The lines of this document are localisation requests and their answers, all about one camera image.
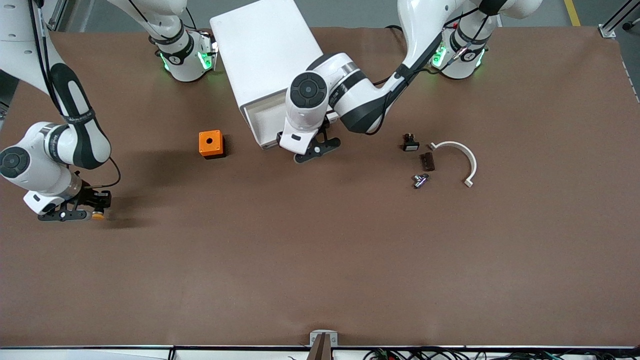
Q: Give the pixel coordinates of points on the grey metal mount bracket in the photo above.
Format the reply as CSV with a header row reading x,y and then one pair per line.
x,y
323,341

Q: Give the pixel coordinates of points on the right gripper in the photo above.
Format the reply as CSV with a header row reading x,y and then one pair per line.
x,y
91,197

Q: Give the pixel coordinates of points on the small black switch part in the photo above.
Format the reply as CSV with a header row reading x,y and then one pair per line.
x,y
411,145

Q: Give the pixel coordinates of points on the orange push button switch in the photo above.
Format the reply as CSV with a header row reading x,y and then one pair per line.
x,y
98,216

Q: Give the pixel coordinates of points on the orange box with hole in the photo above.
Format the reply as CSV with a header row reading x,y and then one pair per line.
x,y
210,142

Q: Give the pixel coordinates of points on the metal tee fitting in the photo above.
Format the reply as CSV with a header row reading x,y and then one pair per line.
x,y
420,181

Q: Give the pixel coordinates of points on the small brown block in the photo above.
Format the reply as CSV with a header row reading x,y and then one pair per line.
x,y
428,162

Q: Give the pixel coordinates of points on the aluminium frame profile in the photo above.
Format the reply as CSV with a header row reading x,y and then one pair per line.
x,y
59,15
607,31

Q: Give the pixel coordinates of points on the white curved plastic clamp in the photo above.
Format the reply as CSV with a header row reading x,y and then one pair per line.
x,y
472,162

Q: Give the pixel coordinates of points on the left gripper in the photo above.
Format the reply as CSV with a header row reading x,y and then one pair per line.
x,y
279,136

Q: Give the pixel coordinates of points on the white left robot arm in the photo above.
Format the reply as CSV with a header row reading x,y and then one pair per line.
x,y
360,95

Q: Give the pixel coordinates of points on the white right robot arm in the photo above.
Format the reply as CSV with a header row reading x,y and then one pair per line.
x,y
75,140

